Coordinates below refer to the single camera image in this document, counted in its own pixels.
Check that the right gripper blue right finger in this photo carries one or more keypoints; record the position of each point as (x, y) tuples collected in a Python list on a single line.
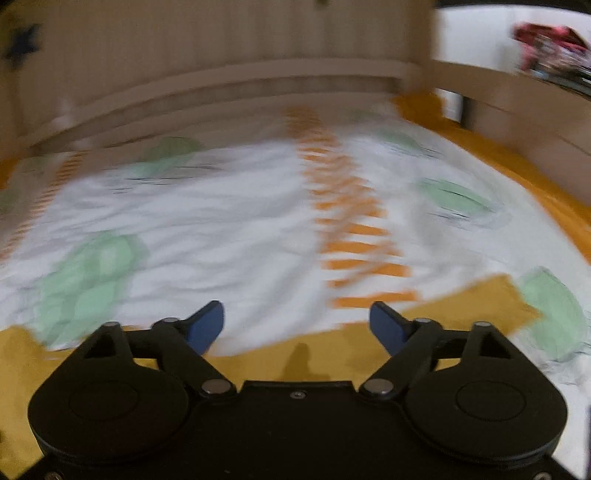
[(392, 329)]

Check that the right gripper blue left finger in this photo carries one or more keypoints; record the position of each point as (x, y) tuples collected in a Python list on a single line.
[(202, 328)]

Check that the red patterned clothes pile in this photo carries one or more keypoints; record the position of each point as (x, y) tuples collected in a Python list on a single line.
[(555, 54)]

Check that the white leaf-pattern bed cover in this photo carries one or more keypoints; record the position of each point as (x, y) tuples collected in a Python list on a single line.
[(297, 221)]

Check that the beige wooden headboard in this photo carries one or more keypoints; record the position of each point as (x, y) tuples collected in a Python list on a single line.
[(106, 72)]

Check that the dark blue star decoration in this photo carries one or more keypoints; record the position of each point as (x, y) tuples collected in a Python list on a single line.
[(22, 43)]

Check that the beige wooden side rail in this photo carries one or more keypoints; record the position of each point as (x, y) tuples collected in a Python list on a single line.
[(544, 123)]

